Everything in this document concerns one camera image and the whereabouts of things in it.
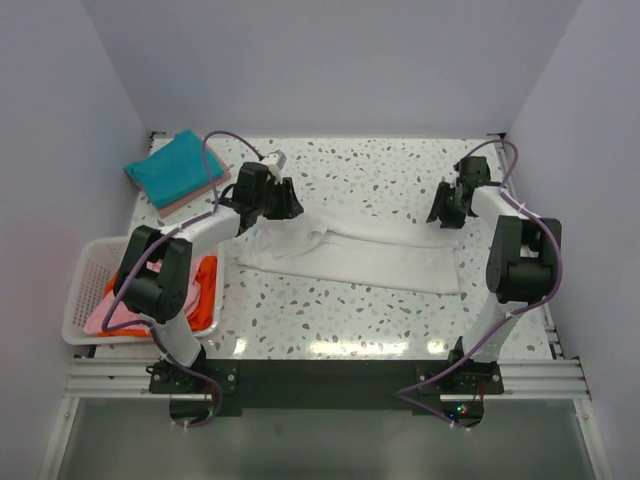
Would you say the crumpled pink t shirt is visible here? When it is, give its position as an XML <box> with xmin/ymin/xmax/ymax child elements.
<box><xmin>83</xmin><ymin>256</ymin><xmax>204</xmax><ymax>337</ymax></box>

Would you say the white plastic basket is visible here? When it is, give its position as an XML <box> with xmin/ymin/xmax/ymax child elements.
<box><xmin>62</xmin><ymin>236</ymin><xmax>225</xmax><ymax>346</ymax></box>

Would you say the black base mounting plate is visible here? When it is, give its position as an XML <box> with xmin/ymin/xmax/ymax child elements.
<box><xmin>146</xmin><ymin>359</ymin><xmax>505</xmax><ymax>427</ymax></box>

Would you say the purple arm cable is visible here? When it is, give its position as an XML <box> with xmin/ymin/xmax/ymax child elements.
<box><xmin>100</xmin><ymin>130</ymin><xmax>266</xmax><ymax>430</ymax></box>
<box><xmin>394</xmin><ymin>139</ymin><xmax>564</xmax><ymax>426</ymax></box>

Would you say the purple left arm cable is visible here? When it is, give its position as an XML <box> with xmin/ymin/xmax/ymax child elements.
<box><xmin>100</xmin><ymin>130</ymin><xmax>266</xmax><ymax>430</ymax></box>

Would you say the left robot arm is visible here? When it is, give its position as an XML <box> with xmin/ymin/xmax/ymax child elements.
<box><xmin>102</xmin><ymin>151</ymin><xmax>304</xmax><ymax>392</ymax></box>

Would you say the folded teal t shirt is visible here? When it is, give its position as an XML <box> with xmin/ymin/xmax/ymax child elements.
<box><xmin>124</xmin><ymin>130</ymin><xmax>227</xmax><ymax>209</ymax></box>

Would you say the folded pink t shirt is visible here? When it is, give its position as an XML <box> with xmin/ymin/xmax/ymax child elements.
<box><xmin>158</xmin><ymin>154</ymin><xmax>232</xmax><ymax>219</ymax></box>

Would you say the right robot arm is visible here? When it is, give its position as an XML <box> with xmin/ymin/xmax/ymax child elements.
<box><xmin>427</xmin><ymin>156</ymin><xmax>563</xmax><ymax>393</ymax></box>

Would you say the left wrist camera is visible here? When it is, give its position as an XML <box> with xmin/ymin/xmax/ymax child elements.
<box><xmin>262</xmin><ymin>150</ymin><xmax>287</xmax><ymax>184</ymax></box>

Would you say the white t shirt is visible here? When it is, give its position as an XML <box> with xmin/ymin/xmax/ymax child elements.
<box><xmin>238</xmin><ymin>207</ymin><xmax>460</xmax><ymax>295</ymax></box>

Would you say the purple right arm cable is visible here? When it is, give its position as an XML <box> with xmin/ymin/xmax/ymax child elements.
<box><xmin>394</xmin><ymin>139</ymin><xmax>564</xmax><ymax>426</ymax></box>

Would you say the aluminium frame rail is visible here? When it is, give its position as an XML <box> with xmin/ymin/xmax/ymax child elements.
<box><xmin>37</xmin><ymin>129</ymin><xmax>601</xmax><ymax>480</ymax></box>

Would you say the crumpled orange t shirt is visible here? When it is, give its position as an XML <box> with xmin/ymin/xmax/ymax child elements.
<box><xmin>83</xmin><ymin>255</ymin><xmax>217</xmax><ymax>338</ymax></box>

